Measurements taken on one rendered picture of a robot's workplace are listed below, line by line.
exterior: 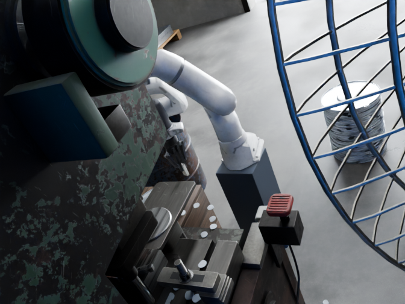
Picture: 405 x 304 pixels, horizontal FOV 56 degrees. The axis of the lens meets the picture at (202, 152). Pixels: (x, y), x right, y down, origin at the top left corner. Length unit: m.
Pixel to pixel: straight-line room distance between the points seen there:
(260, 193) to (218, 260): 0.75
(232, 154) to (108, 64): 1.16
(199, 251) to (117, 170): 0.43
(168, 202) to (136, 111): 0.43
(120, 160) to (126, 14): 0.26
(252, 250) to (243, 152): 0.65
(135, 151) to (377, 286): 1.24
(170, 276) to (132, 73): 0.54
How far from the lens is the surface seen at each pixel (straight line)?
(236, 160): 1.62
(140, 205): 0.89
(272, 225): 1.00
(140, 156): 0.71
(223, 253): 0.99
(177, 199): 1.08
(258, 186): 1.65
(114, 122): 0.51
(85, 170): 0.61
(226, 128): 1.54
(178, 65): 1.40
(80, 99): 0.47
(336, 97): 2.16
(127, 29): 0.50
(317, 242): 1.87
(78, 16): 0.48
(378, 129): 2.16
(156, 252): 0.97
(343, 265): 1.77
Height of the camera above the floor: 1.41
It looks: 31 degrees down
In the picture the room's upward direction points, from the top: 24 degrees counter-clockwise
